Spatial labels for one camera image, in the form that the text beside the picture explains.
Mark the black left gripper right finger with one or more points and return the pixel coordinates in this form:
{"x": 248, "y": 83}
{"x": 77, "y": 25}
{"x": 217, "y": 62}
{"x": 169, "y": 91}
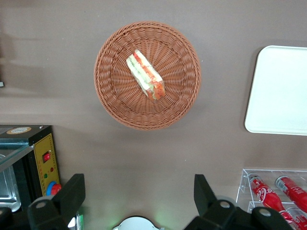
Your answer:
{"x": 216, "y": 215}

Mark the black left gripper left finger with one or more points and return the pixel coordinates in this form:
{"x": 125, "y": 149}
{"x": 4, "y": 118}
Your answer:
{"x": 60, "y": 210}

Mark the triangle sandwich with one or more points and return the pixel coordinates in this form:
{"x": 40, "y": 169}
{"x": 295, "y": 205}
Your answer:
{"x": 146, "y": 74}

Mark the round brown wicker basket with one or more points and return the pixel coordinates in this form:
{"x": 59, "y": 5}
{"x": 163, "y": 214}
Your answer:
{"x": 115, "y": 95}

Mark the white rectangular plastic tray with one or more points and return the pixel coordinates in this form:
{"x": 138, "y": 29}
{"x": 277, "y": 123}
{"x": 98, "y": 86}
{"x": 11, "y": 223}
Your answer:
{"x": 280, "y": 91}

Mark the clear acrylic bottle holder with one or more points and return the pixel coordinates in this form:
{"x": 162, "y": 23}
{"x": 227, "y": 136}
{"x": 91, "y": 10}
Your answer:
{"x": 244, "y": 184}

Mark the red soda can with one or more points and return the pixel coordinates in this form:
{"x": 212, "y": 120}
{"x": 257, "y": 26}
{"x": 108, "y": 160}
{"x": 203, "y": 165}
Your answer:
{"x": 293, "y": 191}
{"x": 265, "y": 194}

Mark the silver metal pan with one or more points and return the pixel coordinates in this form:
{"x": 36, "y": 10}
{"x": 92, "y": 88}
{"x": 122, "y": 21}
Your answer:
{"x": 7, "y": 189}

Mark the black yellow-panel food warmer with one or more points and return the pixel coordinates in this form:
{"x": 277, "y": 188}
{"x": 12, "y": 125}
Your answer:
{"x": 45, "y": 148}

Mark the red cola bottle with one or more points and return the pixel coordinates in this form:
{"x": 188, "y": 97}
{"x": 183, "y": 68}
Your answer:
{"x": 299, "y": 219}

